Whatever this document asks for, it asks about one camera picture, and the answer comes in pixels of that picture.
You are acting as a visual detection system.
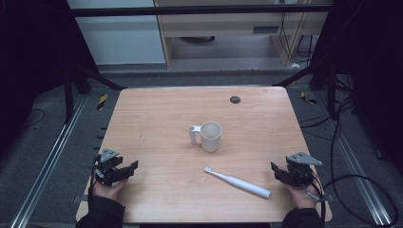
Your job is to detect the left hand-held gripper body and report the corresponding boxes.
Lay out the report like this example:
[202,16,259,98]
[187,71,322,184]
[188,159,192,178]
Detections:
[93,147,125,187]

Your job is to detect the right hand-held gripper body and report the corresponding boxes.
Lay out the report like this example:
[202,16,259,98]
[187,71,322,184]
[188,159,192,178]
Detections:
[279,151,323,188]

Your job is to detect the person's right hand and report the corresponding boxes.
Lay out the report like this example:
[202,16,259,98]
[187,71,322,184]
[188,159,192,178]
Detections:
[284,170,320,210]

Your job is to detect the person's left hand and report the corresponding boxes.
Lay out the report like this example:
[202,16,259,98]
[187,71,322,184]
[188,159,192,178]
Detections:
[91,174,129,201]

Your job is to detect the white electric toothbrush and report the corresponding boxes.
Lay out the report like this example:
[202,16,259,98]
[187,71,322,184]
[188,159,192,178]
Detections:
[203,166,272,200]

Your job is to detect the yellow black tape strip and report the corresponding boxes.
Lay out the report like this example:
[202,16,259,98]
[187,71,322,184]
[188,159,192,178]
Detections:
[96,93,109,111]
[299,90,318,105]

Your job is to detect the black metal stand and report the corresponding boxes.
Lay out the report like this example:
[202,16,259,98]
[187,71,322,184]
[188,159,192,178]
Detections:
[273,58,338,119]
[62,61,127,125]

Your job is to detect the white cabinet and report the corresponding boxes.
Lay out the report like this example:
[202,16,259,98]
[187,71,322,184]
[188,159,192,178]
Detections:
[66,0,167,67]

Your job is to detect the light wooden desk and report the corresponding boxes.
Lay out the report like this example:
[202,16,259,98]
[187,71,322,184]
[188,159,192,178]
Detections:
[153,0,335,68]

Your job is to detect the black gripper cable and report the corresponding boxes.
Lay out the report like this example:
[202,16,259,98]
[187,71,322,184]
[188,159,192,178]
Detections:
[304,177,328,226]
[87,156,97,204]

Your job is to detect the long black floor cable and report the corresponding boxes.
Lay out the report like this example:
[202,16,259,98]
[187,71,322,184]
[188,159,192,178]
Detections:
[322,94,399,228]

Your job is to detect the aluminium floor rail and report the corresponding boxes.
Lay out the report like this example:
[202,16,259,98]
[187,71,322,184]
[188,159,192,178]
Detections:
[312,89,394,228]
[9,94,87,228]

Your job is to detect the white cup with handle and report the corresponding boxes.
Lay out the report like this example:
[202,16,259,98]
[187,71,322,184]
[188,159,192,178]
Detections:
[187,121,223,153]

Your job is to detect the thin black floor cable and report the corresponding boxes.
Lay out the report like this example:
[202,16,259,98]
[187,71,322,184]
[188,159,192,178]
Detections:
[21,108,47,129]

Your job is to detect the black cables under desk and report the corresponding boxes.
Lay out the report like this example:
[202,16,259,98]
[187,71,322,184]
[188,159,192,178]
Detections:
[278,0,318,65]

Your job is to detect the black horizontal frame bar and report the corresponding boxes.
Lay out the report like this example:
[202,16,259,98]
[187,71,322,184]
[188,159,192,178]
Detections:
[68,3,333,18]

